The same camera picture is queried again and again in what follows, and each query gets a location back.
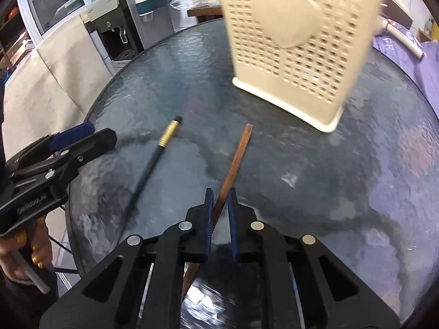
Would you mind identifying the brown wooden chopstick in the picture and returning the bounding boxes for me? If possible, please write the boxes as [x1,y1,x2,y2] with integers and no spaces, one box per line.
[181,123,254,301]

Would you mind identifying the black chopstick gold band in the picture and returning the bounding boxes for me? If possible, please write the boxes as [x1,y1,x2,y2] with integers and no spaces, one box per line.
[109,116,182,252]

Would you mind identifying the person's left hand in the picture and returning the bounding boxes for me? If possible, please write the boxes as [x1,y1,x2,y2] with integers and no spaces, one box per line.
[1,217,53,282]

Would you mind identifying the white water dispenser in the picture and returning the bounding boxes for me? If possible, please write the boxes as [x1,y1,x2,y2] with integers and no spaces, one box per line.
[81,0,174,74]

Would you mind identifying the cream plastic utensil holder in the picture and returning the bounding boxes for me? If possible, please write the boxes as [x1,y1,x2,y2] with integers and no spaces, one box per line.
[220,0,382,133]

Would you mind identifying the white pot with lid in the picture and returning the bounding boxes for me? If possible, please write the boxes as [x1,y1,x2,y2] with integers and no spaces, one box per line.
[373,16,425,60]

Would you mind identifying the purple floral cloth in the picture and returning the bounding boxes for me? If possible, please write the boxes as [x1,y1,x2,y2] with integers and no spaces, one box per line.
[373,20,439,116]

